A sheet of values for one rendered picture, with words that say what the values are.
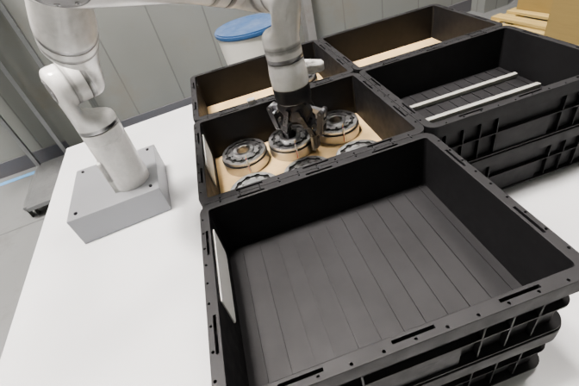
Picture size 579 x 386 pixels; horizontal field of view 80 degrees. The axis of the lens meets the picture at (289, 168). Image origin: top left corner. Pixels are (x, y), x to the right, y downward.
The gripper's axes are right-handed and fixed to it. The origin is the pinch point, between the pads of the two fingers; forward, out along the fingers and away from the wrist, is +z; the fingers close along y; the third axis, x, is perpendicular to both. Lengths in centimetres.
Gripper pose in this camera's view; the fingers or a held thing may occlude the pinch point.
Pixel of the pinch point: (302, 141)
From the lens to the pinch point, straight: 77.3
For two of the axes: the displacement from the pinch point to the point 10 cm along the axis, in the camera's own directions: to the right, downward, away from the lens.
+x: 4.9, -6.2, 6.2
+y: 8.5, 1.7, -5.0
